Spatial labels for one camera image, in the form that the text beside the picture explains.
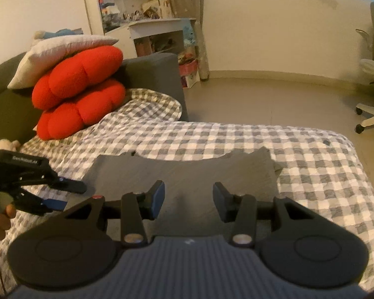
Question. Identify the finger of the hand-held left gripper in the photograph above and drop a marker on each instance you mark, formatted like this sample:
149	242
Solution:
54	205
74	187

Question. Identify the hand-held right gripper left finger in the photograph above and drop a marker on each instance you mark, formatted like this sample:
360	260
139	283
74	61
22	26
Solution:
159	197

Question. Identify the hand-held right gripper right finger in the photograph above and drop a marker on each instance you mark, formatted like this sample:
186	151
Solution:
218	199

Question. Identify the grey t-shirt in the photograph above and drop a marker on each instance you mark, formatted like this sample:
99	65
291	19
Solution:
190	177

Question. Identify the beige plush toy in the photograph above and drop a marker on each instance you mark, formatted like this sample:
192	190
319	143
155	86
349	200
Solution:
6	144

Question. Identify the grey white checkered blanket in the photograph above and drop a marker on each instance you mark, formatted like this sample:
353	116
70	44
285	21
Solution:
268	140

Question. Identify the orange flower cushion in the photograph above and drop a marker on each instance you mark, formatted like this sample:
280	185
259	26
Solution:
78	71
81	109

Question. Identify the white pillow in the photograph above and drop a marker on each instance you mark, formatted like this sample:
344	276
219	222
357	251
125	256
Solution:
50	53

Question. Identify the grey sofa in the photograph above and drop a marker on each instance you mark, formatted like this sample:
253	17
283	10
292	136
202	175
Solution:
152	71

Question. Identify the pink box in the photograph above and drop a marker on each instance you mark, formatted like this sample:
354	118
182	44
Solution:
188	71

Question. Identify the blue plush toy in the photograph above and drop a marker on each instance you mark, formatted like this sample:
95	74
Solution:
62	32

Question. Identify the blue printed picture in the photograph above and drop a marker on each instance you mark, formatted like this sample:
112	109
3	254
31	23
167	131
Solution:
188	34

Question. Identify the small white desk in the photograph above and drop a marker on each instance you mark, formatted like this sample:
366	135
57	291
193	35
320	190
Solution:
155	26

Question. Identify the shelf clutter of toys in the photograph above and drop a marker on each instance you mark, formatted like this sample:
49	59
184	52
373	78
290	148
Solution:
112	15

